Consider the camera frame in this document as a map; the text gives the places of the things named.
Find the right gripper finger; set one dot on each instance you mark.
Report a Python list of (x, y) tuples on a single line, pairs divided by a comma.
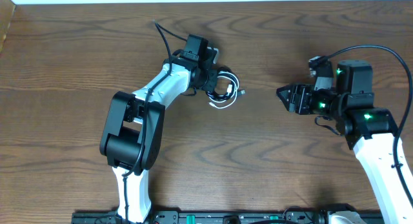
[(287, 103), (284, 92)]

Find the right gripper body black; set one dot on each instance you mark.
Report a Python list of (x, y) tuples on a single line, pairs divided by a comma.
[(312, 102)]

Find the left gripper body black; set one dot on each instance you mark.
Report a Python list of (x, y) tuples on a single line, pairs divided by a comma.
[(210, 81)]

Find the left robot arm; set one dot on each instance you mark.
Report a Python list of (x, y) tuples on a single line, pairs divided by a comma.
[(133, 129)]

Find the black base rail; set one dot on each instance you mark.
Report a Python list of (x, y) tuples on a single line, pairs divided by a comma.
[(175, 217)]

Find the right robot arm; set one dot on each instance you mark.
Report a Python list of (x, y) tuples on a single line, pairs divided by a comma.
[(344, 94)]

